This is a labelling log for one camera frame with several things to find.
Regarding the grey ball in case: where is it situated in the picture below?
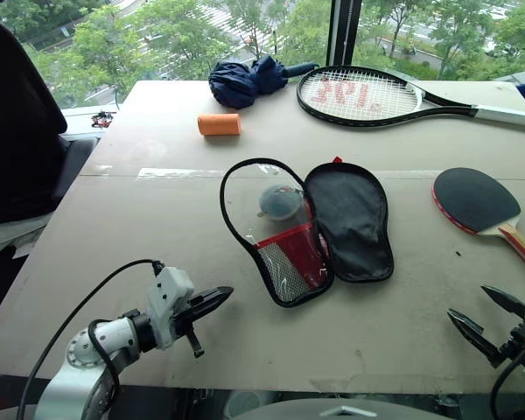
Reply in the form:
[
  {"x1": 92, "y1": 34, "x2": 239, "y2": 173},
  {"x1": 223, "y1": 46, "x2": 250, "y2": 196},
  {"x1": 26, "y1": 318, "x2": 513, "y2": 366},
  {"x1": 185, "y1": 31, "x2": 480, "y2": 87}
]
[{"x1": 256, "y1": 183, "x2": 301, "y2": 224}]

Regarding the black clear paddle case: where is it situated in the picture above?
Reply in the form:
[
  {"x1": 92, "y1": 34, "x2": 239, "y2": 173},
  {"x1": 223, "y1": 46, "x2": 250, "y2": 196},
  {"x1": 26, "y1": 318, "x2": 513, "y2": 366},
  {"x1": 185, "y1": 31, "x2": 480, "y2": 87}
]
[{"x1": 220, "y1": 154, "x2": 396, "y2": 309}]

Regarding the black red table tennis paddle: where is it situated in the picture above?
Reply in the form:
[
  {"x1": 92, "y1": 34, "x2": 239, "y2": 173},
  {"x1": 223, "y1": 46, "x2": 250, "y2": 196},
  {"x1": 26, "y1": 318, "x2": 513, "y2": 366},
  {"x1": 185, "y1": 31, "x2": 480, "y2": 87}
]
[{"x1": 431, "y1": 167, "x2": 525, "y2": 277}]

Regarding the black white tennis racket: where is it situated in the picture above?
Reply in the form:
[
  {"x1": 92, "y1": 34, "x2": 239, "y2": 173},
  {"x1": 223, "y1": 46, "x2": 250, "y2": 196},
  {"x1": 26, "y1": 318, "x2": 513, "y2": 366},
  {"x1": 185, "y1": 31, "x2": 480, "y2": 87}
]
[{"x1": 296, "y1": 65, "x2": 525, "y2": 130}]

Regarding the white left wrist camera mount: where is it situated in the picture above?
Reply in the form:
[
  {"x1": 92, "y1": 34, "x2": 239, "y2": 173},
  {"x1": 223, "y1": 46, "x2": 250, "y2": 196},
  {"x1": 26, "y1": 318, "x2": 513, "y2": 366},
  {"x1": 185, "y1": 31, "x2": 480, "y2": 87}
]
[{"x1": 146, "y1": 265, "x2": 195, "y2": 351}]

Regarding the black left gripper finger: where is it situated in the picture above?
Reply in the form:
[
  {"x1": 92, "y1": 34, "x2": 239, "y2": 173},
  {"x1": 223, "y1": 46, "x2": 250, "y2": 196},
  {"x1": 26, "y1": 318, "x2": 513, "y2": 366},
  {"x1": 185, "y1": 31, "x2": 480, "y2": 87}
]
[
  {"x1": 191, "y1": 295, "x2": 232, "y2": 321},
  {"x1": 190, "y1": 285, "x2": 235, "y2": 308}
]

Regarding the navy folded umbrella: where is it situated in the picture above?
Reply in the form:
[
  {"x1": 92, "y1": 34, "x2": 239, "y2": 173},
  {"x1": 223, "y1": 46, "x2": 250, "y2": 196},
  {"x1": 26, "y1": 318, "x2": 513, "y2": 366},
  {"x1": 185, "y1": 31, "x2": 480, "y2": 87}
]
[{"x1": 207, "y1": 55, "x2": 322, "y2": 110}]

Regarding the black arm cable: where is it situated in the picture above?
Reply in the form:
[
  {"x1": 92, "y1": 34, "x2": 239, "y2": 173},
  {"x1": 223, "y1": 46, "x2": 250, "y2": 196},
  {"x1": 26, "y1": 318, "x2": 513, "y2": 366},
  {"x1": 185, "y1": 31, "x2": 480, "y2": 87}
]
[
  {"x1": 489, "y1": 345, "x2": 525, "y2": 420},
  {"x1": 16, "y1": 258, "x2": 165, "y2": 420}
]

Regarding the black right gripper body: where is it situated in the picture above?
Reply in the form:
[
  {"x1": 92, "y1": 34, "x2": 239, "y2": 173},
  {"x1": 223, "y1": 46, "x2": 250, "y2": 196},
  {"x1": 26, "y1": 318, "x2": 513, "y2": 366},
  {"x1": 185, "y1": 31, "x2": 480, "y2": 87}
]
[{"x1": 488, "y1": 320, "x2": 525, "y2": 368}]

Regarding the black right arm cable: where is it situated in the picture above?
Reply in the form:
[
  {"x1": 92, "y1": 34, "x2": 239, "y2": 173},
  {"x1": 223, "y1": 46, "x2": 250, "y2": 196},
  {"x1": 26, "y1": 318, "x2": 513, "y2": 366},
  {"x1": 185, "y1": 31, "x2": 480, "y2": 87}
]
[{"x1": 489, "y1": 345, "x2": 525, "y2": 420}]

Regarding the black window frame post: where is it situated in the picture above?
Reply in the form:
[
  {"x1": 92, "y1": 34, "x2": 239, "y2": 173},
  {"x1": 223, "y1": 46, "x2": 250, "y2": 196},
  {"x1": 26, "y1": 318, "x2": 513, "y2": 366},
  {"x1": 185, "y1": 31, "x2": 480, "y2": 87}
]
[{"x1": 325, "y1": 0, "x2": 362, "y2": 67}]

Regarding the orange foam cylinder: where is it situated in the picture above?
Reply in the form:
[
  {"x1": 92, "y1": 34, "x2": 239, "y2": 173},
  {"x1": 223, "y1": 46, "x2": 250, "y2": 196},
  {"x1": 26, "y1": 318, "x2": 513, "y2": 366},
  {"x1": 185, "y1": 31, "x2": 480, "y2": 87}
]
[{"x1": 196, "y1": 112, "x2": 242, "y2": 138}]

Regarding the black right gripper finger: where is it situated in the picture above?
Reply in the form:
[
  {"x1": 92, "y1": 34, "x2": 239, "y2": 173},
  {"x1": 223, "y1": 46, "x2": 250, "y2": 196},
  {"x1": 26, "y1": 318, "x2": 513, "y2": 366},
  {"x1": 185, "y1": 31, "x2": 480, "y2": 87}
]
[
  {"x1": 446, "y1": 308, "x2": 503, "y2": 367},
  {"x1": 480, "y1": 284, "x2": 525, "y2": 321}
]

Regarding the black office chair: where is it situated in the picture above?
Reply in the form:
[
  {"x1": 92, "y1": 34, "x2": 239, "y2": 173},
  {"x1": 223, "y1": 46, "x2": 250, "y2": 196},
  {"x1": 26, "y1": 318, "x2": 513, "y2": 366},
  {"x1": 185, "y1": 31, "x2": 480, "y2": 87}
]
[{"x1": 0, "y1": 12, "x2": 102, "y2": 227}]

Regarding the small red black gadget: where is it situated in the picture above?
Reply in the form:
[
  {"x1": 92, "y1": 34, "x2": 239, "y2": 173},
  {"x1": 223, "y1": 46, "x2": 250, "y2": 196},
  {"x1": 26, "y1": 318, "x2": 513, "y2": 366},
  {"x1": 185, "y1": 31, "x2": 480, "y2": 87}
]
[{"x1": 90, "y1": 110, "x2": 116, "y2": 130}]

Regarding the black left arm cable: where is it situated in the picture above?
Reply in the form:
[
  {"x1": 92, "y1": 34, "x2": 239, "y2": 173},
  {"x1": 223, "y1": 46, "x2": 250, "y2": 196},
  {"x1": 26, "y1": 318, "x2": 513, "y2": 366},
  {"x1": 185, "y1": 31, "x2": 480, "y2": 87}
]
[{"x1": 16, "y1": 258, "x2": 165, "y2": 420}]

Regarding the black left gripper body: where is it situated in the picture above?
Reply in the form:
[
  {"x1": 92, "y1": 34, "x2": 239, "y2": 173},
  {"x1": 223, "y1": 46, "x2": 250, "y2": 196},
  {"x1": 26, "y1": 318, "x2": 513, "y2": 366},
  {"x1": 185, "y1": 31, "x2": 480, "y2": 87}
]
[{"x1": 170, "y1": 297, "x2": 207, "y2": 360}]

